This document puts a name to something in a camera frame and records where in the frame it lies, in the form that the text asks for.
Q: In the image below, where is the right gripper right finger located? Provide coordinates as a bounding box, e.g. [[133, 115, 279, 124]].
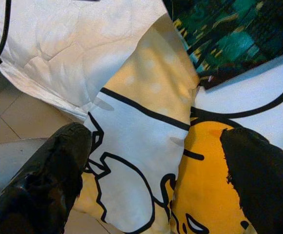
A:
[[219, 127, 283, 234]]

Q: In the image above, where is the yellow cartoon egg blanket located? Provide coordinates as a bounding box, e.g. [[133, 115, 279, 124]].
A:
[[72, 12, 283, 234]]

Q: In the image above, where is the dark green cover book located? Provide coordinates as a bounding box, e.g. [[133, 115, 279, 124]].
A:
[[163, 0, 283, 90]]

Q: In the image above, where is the white quilted mattress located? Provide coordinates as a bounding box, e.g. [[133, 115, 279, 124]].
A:
[[0, 0, 169, 120]]

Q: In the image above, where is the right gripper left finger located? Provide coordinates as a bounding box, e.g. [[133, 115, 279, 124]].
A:
[[0, 121, 93, 234]]

